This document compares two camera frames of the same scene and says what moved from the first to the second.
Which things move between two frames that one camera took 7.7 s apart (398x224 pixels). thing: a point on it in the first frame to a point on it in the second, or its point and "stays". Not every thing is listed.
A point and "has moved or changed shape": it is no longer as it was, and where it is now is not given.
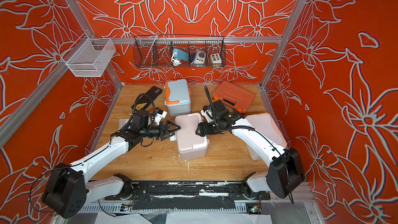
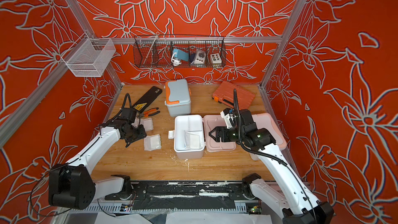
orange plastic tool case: [234, 96] stays
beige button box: [216, 59] stays
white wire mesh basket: [89, 57] stays
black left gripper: [167, 130] to [142, 133]
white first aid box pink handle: [262, 122] stays
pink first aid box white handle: [190, 145] has moved or changed shape
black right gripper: [201, 125] to [223, 129]
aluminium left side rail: [32, 99] stays
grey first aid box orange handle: [178, 98] stays
